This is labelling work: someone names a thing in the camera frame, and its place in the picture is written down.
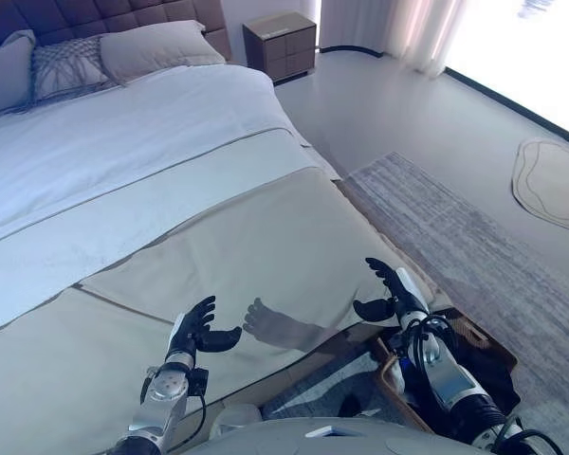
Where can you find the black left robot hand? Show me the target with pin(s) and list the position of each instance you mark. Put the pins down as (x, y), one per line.
(180, 332)

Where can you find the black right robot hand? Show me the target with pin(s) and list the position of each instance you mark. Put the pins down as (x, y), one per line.
(408, 294)

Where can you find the black garment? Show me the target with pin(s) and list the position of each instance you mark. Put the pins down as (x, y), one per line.
(483, 369)

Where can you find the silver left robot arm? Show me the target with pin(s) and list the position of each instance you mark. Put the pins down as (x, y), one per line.
(166, 388)

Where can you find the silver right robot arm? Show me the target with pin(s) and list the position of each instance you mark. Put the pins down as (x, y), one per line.
(455, 379)

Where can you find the brown wicker basket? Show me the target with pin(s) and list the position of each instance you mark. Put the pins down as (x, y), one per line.
(500, 353)

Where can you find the beige bed runner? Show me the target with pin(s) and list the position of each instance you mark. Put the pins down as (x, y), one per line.
(265, 237)

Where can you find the grey striped area rug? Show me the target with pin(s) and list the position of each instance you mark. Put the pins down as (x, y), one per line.
(455, 237)

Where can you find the silver left robot leg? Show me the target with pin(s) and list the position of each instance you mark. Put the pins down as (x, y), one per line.
(237, 417)

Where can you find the silver robot leg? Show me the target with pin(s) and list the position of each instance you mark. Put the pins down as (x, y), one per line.
(237, 417)
(348, 407)

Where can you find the silver right robot leg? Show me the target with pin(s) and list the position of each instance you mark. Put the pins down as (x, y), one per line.
(348, 407)

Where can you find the grey robot torso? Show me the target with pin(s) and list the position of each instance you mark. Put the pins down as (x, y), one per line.
(265, 441)

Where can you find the small beige oval rug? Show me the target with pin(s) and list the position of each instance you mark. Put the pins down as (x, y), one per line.
(550, 185)

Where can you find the black window base strip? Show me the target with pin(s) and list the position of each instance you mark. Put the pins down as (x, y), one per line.
(502, 101)

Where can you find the white sheer curtain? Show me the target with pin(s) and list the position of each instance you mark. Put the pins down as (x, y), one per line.
(398, 28)

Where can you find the brown wooden nightstand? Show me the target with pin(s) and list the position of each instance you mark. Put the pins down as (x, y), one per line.
(280, 47)

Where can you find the beige pillow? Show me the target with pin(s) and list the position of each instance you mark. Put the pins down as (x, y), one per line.
(156, 52)

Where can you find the grey patterned fringed cushion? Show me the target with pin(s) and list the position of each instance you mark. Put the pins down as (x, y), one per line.
(66, 66)

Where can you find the grey pillow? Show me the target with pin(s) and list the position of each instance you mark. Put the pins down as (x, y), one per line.
(5, 76)

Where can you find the brown tufted headboard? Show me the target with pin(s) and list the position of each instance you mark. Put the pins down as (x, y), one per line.
(99, 14)

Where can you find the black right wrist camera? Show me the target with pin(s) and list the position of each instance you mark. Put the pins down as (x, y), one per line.
(397, 342)

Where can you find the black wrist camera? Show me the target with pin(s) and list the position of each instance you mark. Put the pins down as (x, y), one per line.
(199, 381)
(397, 342)

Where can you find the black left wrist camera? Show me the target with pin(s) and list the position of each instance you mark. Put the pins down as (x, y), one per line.
(199, 381)

